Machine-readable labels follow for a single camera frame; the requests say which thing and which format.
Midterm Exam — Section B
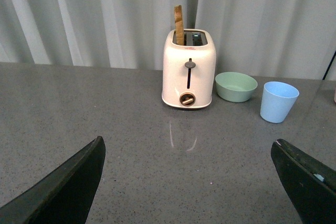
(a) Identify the toast slice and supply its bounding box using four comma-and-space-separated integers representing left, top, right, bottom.
174, 5, 184, 46

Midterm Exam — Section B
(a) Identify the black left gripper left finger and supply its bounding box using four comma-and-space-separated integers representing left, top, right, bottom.
1, 136, 106, 223

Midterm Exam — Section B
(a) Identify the white toaster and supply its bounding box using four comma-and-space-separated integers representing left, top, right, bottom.
162, 29, 216, 109

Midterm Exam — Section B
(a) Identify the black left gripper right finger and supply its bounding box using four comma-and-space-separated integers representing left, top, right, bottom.
271, 139, 335, 223

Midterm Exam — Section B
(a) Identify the blue cup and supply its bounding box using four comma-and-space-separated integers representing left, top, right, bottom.
260, 81, 300, 123

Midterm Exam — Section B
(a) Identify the black cable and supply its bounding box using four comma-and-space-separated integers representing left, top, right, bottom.
322, 50, 336, 81

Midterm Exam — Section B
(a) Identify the green bowl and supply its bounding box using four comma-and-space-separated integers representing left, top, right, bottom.
215, 72, 258, 103

